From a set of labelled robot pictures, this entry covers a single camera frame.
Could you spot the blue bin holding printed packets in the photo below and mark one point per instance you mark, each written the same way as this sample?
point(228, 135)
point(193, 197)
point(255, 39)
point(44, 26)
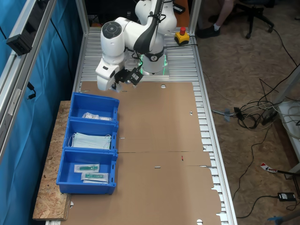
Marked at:
point(93, 103)

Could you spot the printed white flat packet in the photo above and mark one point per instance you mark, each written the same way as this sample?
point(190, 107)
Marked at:
point(90, 115)

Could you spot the clear flat packet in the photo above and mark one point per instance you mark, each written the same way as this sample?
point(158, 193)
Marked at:
point(105, 118)

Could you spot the blue bin holding masks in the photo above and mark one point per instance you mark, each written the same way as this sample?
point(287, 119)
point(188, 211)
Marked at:
point(91, 127)

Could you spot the stack of white face masks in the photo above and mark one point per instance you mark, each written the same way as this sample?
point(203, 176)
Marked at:
point(90, 141)

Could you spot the black hanging plug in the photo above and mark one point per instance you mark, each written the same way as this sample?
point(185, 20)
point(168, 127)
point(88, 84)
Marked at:
point(31, 91)

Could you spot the brown cardboard sheet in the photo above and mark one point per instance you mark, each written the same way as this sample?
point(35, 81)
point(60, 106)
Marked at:
point(152, 152)

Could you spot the yellow emergency stop button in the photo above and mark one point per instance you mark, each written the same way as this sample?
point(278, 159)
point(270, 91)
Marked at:
point(182, 37)

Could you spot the clear packet with green item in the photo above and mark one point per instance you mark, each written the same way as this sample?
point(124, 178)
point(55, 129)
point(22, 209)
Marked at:
point(86, 167)
point(95, 176)

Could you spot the aluminium beam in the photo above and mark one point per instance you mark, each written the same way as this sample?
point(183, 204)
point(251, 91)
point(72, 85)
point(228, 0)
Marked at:
point(14, 77)

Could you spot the black power socket strip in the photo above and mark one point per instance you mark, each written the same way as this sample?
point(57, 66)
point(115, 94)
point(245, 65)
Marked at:
point(22, 39)

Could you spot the blue bin holding green-item packets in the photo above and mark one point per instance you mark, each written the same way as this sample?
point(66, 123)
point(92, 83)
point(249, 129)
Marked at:
point(70, 173)

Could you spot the OSB wood board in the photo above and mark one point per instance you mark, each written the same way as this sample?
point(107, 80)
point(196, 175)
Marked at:
point(51, 164)

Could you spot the black flat device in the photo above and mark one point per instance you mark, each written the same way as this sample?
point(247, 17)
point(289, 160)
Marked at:
point(180, 9)

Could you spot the person's black shoe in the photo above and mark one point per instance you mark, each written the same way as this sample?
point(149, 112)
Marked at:
point(207, 32)
point(214, 18)

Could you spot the grey tape piece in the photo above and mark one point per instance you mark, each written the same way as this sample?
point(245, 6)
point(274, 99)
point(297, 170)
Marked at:
point(227, 114)

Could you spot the person's leg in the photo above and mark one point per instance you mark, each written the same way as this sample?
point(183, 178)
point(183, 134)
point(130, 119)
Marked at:
point(223, 14)

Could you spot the black office chair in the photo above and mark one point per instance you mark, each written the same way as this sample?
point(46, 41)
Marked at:
point(252, 14)

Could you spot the red and white tag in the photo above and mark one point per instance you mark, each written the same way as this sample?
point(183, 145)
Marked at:
point(267, 167)

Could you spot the white shelf board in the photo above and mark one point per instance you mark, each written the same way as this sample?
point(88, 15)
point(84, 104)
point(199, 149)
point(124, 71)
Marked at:
point(291, 126)

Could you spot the black power adapter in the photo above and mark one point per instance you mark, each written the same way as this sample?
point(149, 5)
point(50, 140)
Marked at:
point(286, 196)

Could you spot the blue tape piece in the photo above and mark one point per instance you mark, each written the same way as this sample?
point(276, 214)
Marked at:
point(275, 219)

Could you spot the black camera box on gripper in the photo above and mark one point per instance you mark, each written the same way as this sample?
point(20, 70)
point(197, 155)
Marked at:
point(134, 76)

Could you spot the aluminium frame post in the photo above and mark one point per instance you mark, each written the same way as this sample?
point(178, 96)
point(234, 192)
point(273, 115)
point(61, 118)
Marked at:
point(82, 18)
point(194, 16)

